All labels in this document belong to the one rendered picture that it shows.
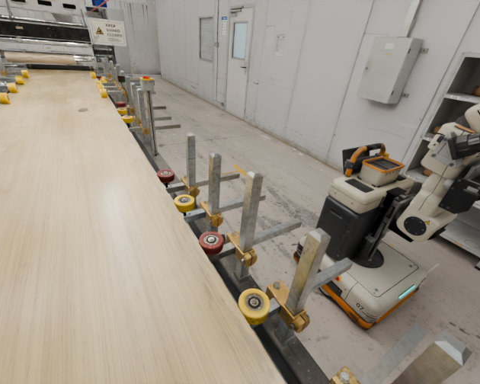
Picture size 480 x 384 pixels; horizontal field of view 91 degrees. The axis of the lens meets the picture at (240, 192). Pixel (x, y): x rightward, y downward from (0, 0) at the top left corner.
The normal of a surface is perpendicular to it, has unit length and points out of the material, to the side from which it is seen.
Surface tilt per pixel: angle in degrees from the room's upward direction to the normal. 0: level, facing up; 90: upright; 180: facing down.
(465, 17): 90
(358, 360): 0
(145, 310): 0
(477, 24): 90
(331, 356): 0
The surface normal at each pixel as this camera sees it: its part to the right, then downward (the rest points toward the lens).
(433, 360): -0.85, 0.22
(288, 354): 0.08, -0.84
